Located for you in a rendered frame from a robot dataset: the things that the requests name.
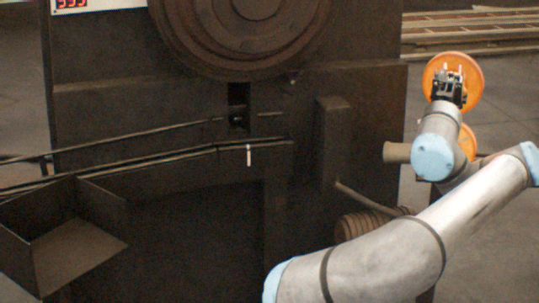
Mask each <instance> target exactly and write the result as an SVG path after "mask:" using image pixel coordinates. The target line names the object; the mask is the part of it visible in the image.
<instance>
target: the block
mask: <svg viewBox="0 0 539 303"><path fill-rule="evenodd" d="M351 119H352V107H351V105H350V104H349V103H348V102H347V101H346V100H345V99H343V98H341V97H340V95H328V96H318V97H316V98H315V99H314V109H313V136H312V168H311V177H312V179H313V180H314V181H315V183H316V184H317V186H318V187H319V188H320V190H321V191H323V192H328V191H334V190H336V189H334V188H333V187H332V180H333V177H334V176H338V177H339V178H340V180H339V182H340V183H342V184H343V185H345V186H347V188H348V183H349V167H350V135H351Z"/></svg>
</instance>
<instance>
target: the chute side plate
mask: <svg viewBox="0 0 539 303"><path fill-rule="evenodd" d="M248 152H250V166H248ZM292 165H293V145H290V146H272V147H262V149H253V150H244V151H226V152H219V162H218V155H217V154H216V153H213V154H209V155H204V156H199V157H191V158H186V159H183V160H179V161H178V162H176V161H174V162H170V163H165V164H161V165H157V166H152V167H145V168H140V169H136V170H131V171H127V172H123V173H116V174H111V175H107V176H103V177H99V178H92V179H88V180H86V181H88V182H90V183H93V184H95V185H97V186H99V187H100V188H103V189H104V190H106V191H108V192H110V193H112V194H115V195H117V196H119V197H121V198H122V199H126V201H127V204H129V203H133V202H137V201H141V200H145V199H152V198H157V197H161V196H164V195H170V194H177V193H181V192H185V191H190V190H194V189H203V188H206V187H210V186H215V185H219V184H225V183H234V182H242V181H250V180H259V179H264V168H266V167H282V166H286V176H287V177H292ZM22 194H25V193H22ZM22 194H15V195H11V196H8V197H4V198H2V197H0V204H1V203H2V202H3V203H4V202H6V201H8V200H10V199H14V198H15V197H18V196H20V195H22Z"/></svg>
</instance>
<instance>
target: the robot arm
mask: <svg viewBox="0 0 539 303"><path fill-rule="evenodd" d="M461 67H462V65H460V67H459V72H458V73H457V72H447V64H446V63H445V65H444V69H440V70H439V73H436V68H437V67H436V68H435V71H434V77H433V82H432V87H431V89H430V99H431V100H430V103H428V104H427V105H426V107H425V110H424V112H423V115H422V119H421V120H418V123H419V128H418V132H417V135H416V138H415V141H414V143H413V145H412V150H411V163H412V167H413V169H414V171H415V172H416V173H417V174H418V175H419V176H420V177H422V178H424V179H427V180H430V181H433V183H434V184H435V186H436V187H437V188H438V190H439V191H440V192H441V193H442V195H443V196H444V197H443V198H441V199H439V200H438V201H436V202H435V203H433V204H432V205H431V206H429V207H428V208H426V209H425V210H424V211H422V212H421V213H419V214H418V215H416V216H411V215H403V216H399V217H398V218H397V219H394V220H392V221H390V222H388V223H387V224H386V225H384V226H381V227H379V228H377V229H376V230H374V231H371V232H369V233H366V234H365V235H363V236H360V237H357V238H354V240H352V241H349V242H345V243H343V244H340V245H337V246H333V247H329V248H325V250H322V251H319V252H314V253H311V254H308V255H304V256H296V257H294V258H291V259H290V260H288V261H285V262H284V263H282V264H280V265H277V266H276V267H275V268H274V269H273V270H272V271H271V272H270V273H269V276H268V278H267V279H266V281H265V285H264V292H263V294H262V303H406V302H408V301H409V300H412V299H413V298H415V297H417V296H419V295H421V294H423V293H424V292H425V291H426V290H427V289H428V288H429V287H431V286H432V285H433V284H434V283H436V282H437V281H438V280H439V279H440V277H441V276H442V274H443V273H444V271H445V267H446V260H447V259H448V258H449V257H450V256H451V255H452V254H453V253H454V252H455V251H456V250H457V249H459V248H460V247H461V246H462V245H464V244H465V243H466V242H467V241H468V240H470V239H471V238H472V236H473V235H475V234H476V233H477V232H478V231H480V230H481V229H482V227H483V226H485V225H486V224H487V223H488V222H490V221H491V220H492V219H493V218H494V217H495V216H496V215H497V214H498V213H499V212H500V211H501V210H502V209H503V208H504V207H505V206H506V205H507V204H509V203H510V201H511V200H513V199H514V198H515V197H517V196H519V195H520V194H521V193H522V192H524V191H525V190H526V189H528V188H530V187H532V186H533V185H538V184H539V152H538V149H537V148H536V146H535V145H533V144H532V143H531V142H526V143H520V144H519V145H518V146H514V147H512V148H510V149H508V150H505V151H501V152H499V153H496V154H493V155H491V156H488V157H485V158H483V159H479V160H477V161H476V162H470V161H469V160H468V158H467V157H466V155H465V154H464V152H463V151H462V149H461V147H460V145H459V144H458V139H459V135H460V132H461V124H462V115H461V112H460V111H459V109H462V106H463V104H467V100H468V98H467V94H468V91H467V90H466V89H465V88H464V79H465V71H464V73H463V76H461Z"/></svg>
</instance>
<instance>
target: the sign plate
mask: <svg viewBox="0 0 539 303"><path fill-rule="evenodd" d="M64 1H66V5H65V7H60V6H61V5H64ZM64 1H60V2H59V0H51V15H54V14H66V13H82V12H89V11H99V10H109V9H117V8H134V7H147V0H85V3H83V0H75V5H73V0H71V1H69V0H64ZM79 3H83V5H79ZM69 5H73V7H69Z"/></svg>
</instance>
